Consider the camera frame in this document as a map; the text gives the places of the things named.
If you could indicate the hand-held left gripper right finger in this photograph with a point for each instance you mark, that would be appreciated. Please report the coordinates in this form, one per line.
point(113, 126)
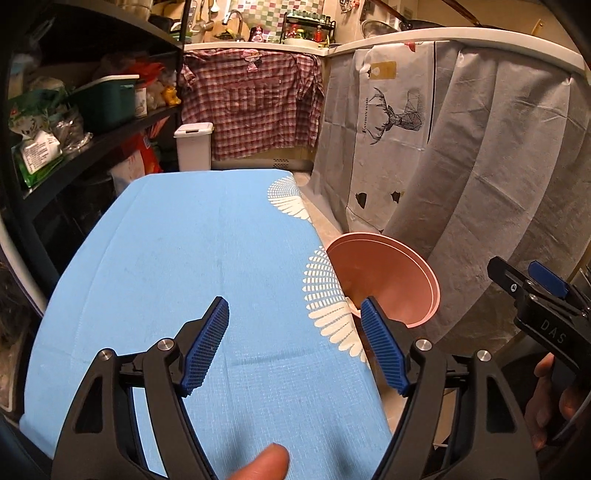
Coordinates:
point(383, 346)

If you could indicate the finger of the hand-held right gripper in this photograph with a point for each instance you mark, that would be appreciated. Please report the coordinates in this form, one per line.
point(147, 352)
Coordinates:
point(508, 277)
point(549, 279)

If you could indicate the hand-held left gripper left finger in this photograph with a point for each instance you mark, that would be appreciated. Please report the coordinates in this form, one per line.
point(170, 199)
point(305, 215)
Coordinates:
point(207, 346)

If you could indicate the pink plastic bin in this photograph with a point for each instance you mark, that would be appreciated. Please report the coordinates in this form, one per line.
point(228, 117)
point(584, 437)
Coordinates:
point(388, 277)

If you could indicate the person's right hand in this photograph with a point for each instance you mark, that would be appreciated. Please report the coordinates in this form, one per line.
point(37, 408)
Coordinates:
point(540, 406)

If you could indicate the person's left hand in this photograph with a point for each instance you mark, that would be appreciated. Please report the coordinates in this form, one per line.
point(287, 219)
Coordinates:
point(265, 464)

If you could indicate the blue printed tablecloth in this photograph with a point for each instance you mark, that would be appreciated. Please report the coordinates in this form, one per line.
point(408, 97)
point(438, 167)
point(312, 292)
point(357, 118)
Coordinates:
point(184, 240)

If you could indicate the grey curtain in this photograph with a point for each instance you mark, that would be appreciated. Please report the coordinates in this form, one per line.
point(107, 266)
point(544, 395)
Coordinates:
point(498, 161)

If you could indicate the white plastic bag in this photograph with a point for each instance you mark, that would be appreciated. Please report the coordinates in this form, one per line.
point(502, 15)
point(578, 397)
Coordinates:
point(129, 175)

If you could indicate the white pedal bin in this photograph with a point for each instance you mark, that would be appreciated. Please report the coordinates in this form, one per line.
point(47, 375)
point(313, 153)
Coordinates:
point(194, 150)

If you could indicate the orange plastic bag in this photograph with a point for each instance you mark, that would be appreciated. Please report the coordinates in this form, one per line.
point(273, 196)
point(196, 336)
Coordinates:
point(147, 157)

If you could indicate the white kitchen counter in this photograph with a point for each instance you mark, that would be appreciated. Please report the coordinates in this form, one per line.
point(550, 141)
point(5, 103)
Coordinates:
point(508, 41)

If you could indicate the plaid shirt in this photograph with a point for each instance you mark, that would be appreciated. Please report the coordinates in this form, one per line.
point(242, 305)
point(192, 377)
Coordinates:
point(249, 110)

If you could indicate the yellow toy figure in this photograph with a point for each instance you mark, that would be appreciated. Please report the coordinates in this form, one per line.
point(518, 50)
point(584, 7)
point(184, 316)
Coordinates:
point(171, 96)

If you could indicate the green white food packet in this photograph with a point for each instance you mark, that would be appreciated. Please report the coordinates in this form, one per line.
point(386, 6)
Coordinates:
point(32, 115)
point(39, 157)

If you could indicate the white can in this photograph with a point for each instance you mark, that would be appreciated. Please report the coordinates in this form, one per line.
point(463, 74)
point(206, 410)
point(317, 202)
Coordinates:
point(141, 99)

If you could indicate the green plastic box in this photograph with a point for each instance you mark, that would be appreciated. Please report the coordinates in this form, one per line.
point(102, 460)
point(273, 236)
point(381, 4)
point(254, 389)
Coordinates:
point(106, 106)

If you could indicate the metal strainer bowl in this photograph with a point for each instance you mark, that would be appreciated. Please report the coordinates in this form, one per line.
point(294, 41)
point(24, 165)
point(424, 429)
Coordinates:
point(378, 28)

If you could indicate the red packet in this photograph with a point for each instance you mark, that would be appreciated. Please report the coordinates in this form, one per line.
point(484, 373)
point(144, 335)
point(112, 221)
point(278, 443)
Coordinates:
point(145, 73)

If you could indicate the black spice rack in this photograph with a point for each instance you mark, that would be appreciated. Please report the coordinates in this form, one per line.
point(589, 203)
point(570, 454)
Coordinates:
point(309, 18)

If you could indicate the metal faucet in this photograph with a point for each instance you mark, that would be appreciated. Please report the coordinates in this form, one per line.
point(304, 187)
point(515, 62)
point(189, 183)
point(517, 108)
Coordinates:
point(231, 14)

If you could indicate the black shelf rack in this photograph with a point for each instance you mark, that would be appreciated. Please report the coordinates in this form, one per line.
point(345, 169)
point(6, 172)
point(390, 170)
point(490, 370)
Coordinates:
point(115, 25)

